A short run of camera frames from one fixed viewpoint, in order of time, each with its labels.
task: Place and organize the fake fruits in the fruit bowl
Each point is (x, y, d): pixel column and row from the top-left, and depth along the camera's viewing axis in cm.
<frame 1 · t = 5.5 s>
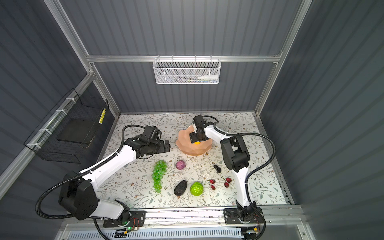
left hand: (163, 147, 85), fingers open
right hand: (197, 138, 102), fingers open
pink scalloped fruit bowl: (184, 143, 102), point 2 cm above the table
green fake grape bunch: (159, 167, 88), point 5 cm above the table
dark fake avocado: (180, 187, 80), point 5 cm above the table
green bumpy fake fruit: (196, 189, 78), point 6 cm above the table
black fake cherry pair: (218, 169, 91), on the table
red fake cherry pair left: (211, 181, 86), on the table

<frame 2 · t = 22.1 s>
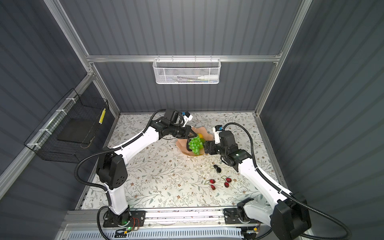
left hand: (196, 134, 82), fingers closed
right hand: (210, 143, 82), fingers open
green fake grape bunch: (196, 144, 86), point 15 cm above the table
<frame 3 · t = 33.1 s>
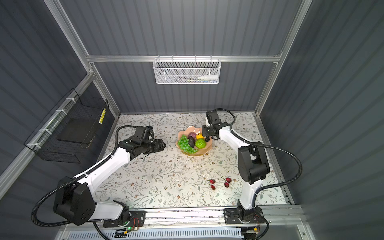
left hand: (161, 145, 85), fingers open
right hand: (207, 130, 96), fingers closed
green fake grape bunch: (183, 143, 95), point 8 cm above the table
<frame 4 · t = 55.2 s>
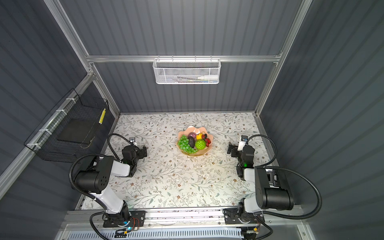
left hand: (135, 147, 97), fingers open
right hand: (239, 143, 92), fingers open
red fake cherry pair left: (208, 142, 98), point 6 cm above the table
